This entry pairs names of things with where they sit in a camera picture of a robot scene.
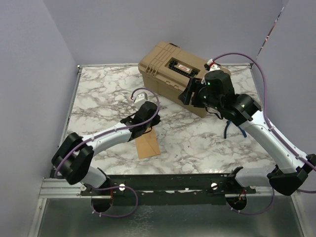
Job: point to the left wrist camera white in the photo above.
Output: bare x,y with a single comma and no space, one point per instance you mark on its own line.
139,99

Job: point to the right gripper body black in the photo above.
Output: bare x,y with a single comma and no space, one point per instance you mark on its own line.
196,83

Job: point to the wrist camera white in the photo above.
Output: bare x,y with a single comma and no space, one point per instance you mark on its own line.
139,99
211,66

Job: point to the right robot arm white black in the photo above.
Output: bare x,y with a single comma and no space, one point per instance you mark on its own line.
292,167

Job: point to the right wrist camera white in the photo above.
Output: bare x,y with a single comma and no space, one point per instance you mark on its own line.
211,66

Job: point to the black mounting base rail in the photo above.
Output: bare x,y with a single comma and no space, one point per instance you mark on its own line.
168,189

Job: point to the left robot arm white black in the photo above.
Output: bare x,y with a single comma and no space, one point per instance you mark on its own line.
73,158

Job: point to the tan plastic tool case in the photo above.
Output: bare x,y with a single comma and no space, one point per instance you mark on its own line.
166,70

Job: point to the aluminium frame rail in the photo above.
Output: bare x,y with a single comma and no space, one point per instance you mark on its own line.
57,188

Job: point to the brown paper envelope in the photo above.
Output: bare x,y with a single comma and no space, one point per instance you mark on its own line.
147,144

